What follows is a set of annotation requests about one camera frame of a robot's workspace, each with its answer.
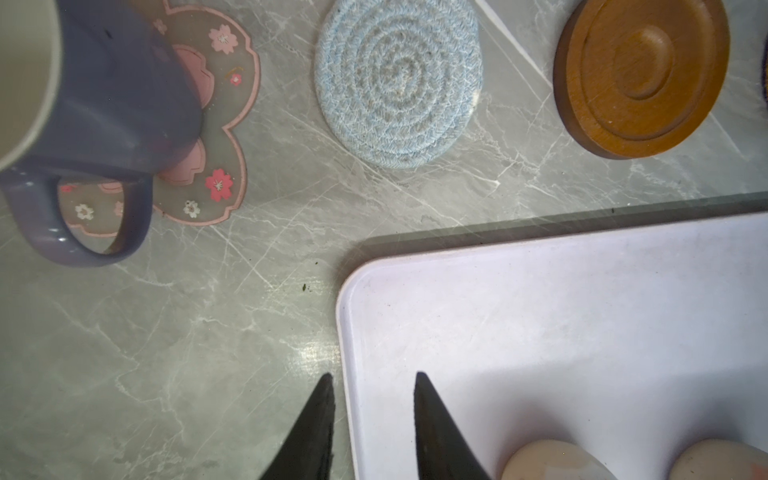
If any lavender serving tray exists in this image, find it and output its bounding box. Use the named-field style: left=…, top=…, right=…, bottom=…
left=336, top=213, right=767, bottom=479

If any brown wooden round coaster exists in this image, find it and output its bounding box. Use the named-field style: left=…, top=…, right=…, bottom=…
left=553, top=0, right=730, bottom=160

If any white mug purple handle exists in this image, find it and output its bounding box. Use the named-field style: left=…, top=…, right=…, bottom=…
left=1, top=1, right=202, bottom=267

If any orange mug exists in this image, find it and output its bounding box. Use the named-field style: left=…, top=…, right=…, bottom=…
left=668, top=439, right=767, bottom=480

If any clear glass round coaster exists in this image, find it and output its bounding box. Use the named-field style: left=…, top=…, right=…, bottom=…
left=314, top=1, right=483, bottom=169

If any white cream mug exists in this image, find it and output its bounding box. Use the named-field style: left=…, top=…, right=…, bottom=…
left=501, top=439, right=617, bottom=480

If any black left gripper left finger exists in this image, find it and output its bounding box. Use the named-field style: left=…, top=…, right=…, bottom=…
left=260, top=373, right=336, bottom=480

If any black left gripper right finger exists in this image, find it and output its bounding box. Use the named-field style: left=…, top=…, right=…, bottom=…
left=414, top=372, right=490, bottom=480

